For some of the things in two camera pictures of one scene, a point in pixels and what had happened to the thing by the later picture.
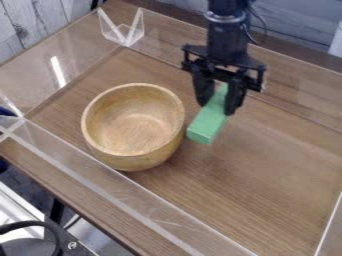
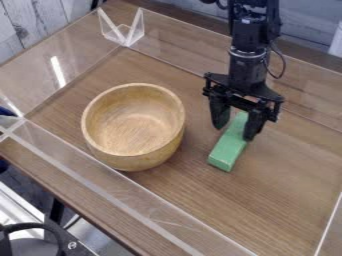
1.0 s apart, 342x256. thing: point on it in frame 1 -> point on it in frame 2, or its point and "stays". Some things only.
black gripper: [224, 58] -> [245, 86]
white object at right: [336, 45] stays
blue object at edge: [6, 111] stays
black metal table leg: [57, 210] stays
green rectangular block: [202, 128] -> [226, 154]
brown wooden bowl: [133, 124] stays
